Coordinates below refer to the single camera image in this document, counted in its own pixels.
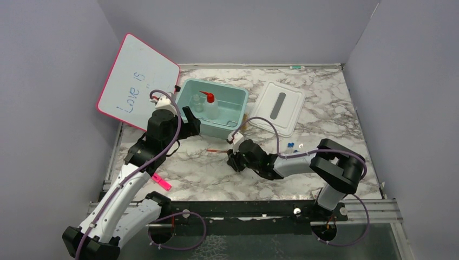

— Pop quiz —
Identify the pink framed whiteboard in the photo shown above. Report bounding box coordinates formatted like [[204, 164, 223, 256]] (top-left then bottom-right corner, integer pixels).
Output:
[[96, 34, 180, 131]]

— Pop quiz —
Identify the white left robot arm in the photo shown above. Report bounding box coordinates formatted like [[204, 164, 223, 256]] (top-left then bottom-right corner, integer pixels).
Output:
[[62, 107, 201, 259]]

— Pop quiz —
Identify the teal plastic bin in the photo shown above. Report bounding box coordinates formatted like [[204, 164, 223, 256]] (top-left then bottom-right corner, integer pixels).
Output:
[[176, 79, 248, 139]]

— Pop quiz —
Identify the white squeeze bottle red nozzle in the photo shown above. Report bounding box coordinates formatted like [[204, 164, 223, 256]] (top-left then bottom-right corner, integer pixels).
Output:
[[200, 91, 219, 120]]

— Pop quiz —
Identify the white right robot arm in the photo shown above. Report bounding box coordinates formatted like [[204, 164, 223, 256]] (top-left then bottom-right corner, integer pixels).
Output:
[[226, 139, 368, 220]]

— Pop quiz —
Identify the red plastic dropper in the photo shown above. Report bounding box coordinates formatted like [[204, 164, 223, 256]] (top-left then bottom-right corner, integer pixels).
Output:
[[206, 149, 229, 153]]

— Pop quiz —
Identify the pink highlighter marker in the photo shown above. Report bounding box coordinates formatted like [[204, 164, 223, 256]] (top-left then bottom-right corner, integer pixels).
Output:
[[152, 173, 172, 191]]

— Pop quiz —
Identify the white plastic bin lid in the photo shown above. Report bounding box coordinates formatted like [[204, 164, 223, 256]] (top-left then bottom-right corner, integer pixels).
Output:
[[249, 81, 306, 138]]

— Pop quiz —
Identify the small clear glass jar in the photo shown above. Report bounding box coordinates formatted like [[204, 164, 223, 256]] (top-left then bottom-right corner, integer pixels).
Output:
[[192, 94, 204, 113]]

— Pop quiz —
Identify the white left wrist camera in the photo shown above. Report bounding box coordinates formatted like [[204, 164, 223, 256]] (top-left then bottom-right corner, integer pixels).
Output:
[[155, 96, 176, 114]]

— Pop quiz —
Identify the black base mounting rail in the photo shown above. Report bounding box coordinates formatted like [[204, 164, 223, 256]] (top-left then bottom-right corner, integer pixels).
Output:
[[99, 192, 349, 238]]

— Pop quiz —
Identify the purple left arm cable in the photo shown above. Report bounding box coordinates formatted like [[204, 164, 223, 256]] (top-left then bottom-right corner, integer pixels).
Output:
[[75, 89, 207, 260]]

